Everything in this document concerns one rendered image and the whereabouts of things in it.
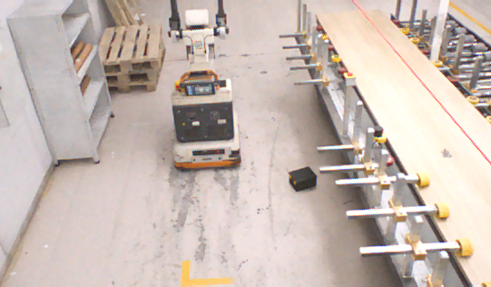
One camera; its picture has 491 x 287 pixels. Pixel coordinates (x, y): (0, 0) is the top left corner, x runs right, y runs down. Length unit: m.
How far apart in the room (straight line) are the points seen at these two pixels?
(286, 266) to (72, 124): 2.34
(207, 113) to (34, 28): 1.63
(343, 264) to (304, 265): 0.28
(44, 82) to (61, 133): 0.56
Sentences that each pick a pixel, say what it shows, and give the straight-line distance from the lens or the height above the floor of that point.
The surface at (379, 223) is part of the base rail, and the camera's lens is 2.91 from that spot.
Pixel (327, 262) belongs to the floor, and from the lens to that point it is 3.59.
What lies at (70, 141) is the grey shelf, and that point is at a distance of 4.63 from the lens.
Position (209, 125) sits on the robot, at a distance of 4.14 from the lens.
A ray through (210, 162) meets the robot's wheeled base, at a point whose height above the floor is 0.11.
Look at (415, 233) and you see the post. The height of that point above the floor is 1.03.
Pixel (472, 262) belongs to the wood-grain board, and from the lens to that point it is 2.58.
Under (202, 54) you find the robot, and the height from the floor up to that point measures 1.02.
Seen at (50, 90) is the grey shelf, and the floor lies 0.86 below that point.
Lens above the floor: 2.73
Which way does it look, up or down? 31 degrees down
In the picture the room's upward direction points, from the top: 5 degrees counter-clockwise
